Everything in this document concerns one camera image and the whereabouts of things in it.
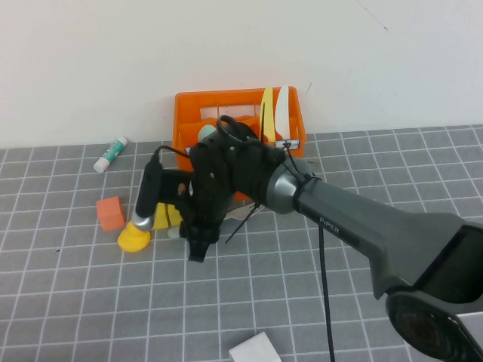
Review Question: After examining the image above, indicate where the black zip tie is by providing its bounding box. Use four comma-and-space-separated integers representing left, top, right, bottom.
225, 202, 261, 244
281, 140, 321, 204

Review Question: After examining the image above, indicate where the salmon orange foam cube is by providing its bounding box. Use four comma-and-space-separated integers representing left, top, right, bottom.
95, 196, 126, 231

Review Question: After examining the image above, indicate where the white box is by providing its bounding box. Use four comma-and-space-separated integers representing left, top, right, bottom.
227, 331, 281, 362

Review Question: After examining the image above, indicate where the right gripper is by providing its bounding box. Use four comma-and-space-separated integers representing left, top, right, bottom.
160, 127, 287, 264

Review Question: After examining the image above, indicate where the yellow foam cube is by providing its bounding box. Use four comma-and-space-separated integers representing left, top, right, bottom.
168, 204, 183, 228
152, 202, 169, 230

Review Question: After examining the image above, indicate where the orange plastic cutlery crate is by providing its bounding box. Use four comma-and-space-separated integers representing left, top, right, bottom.
172, 86, 306, 201

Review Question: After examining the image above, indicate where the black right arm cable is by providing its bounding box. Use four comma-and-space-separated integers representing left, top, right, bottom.
152, 115, 337, 362

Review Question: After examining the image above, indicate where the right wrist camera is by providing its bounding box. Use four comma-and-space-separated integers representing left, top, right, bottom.
130, 149, 166, 232

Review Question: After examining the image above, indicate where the yellow plastic knife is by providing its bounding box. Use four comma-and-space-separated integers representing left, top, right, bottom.
259, 87, 276, 143

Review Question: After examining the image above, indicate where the cream white plastic knife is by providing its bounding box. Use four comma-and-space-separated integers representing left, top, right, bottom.
274, 85, 292, 141

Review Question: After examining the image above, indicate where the white green glue stick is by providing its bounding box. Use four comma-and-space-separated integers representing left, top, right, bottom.
93, 136, 129, 173

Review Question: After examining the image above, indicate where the grey grid-pattern table mat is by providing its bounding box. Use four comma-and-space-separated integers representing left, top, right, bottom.
0, 124, 483, 362

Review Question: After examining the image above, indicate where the yellow rubber duck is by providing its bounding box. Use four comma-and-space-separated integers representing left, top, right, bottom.
116, 221, 151, 253

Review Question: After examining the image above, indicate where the grey plastic fork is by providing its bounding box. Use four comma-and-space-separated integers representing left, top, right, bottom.
168, 201, 262, 239

